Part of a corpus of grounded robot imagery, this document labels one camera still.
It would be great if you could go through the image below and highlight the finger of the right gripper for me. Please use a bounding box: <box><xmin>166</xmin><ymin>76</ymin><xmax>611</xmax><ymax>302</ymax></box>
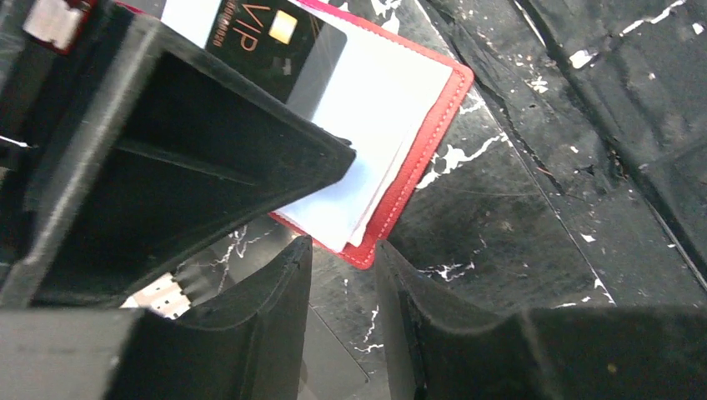
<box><xmin>1</xmin><ymin>5</ymin><xmax>355</xmax><ymax>308</ymax></box>

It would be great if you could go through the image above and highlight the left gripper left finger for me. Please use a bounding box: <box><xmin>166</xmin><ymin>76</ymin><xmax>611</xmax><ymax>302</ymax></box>
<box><xmin>1</xmin><ymin>236</ymin><xmax>313</xmax><ymax>399</ymax></box>

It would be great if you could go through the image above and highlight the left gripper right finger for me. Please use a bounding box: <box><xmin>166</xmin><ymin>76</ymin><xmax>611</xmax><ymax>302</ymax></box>
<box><xmin>375</xmin><ymin>241</ymin><xmax>706</xmax><ymax>399</ymax></box>

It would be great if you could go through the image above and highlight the black VIP card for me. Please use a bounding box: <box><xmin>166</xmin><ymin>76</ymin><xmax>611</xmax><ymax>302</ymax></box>
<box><xmin>206</xmin><ymin>0</ymin><xmax>347</xmax><ymax>119</ymax></box>

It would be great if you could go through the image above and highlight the red leather card holder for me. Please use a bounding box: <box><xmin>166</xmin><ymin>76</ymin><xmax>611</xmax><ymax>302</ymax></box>
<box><xmin>110</xmin><ymin>0</ymin><xmax>476</xmax><ymax>272</ymax></box>

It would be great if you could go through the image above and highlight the white plastic basket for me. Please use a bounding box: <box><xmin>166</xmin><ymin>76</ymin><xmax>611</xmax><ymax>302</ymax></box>
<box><xmin>120</xmin><ymin>272</ymin><xmax>192</xmax><ymax>319</ymax></box>

